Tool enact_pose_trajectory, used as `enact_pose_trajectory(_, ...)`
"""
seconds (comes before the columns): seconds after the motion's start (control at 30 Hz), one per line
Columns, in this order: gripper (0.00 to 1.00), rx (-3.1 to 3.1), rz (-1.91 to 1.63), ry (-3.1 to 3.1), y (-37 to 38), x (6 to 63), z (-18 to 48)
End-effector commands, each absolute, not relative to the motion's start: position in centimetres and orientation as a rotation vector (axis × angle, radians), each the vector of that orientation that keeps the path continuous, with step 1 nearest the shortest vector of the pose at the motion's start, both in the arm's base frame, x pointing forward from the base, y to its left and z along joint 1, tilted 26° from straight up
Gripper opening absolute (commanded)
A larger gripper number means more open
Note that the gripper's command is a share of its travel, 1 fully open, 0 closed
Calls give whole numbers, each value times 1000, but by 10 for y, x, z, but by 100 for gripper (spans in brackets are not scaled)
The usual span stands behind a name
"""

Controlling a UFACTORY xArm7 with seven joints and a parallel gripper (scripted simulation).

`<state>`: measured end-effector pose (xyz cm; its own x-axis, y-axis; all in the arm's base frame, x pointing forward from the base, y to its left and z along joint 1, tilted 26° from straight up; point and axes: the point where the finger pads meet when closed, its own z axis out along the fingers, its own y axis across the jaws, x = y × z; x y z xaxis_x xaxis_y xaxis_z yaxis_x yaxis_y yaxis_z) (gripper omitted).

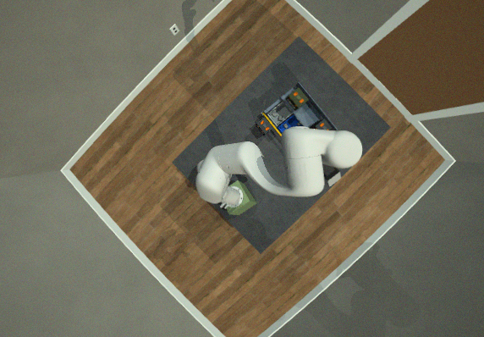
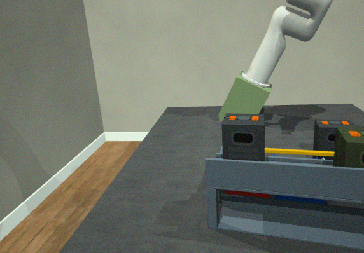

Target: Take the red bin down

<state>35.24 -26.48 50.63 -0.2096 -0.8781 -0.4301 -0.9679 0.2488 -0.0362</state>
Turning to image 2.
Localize grey open bin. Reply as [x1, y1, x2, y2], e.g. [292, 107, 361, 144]
[327, 200, 364, 209]

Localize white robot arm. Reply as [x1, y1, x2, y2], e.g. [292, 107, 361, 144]
[242, 0, 333, 88]

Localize red bin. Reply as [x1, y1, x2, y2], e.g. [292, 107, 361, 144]
[226, 190, 270, 198]

